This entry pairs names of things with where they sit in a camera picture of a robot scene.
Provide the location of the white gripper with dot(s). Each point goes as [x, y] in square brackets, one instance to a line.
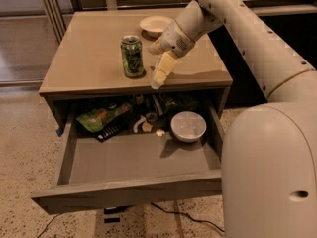
[174, 39]

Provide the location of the green soda can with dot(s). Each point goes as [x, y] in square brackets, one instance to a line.
[131, 50]

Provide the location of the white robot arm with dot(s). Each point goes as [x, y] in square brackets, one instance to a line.
[269, 152]

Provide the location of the grey cabinet with tan top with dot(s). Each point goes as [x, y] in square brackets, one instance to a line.
[88, 62]

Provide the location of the white bowl in drawer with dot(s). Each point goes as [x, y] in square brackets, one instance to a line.
[188, 126]

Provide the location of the open grey top drawer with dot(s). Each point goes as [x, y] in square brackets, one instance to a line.
[133, 169]

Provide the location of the white bowl on cabinet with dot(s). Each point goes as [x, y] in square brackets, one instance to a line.
[153, 26]

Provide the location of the dark green chip bag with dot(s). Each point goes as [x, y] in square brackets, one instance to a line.
[177, 101]

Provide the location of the small white curved object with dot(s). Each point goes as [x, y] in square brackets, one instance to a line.
[138, 123]

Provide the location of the small tan food piece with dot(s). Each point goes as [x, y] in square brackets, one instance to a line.
[147, 127]

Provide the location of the small pale crumpled piece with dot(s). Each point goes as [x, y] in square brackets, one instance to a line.
[160, 132]

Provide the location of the black snack packet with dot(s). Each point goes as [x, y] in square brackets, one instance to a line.
[110, 130]

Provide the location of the green snack bag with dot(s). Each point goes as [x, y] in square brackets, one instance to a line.
[96, 119]

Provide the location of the blue tape piece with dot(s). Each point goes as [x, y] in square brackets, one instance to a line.
[59, 131]

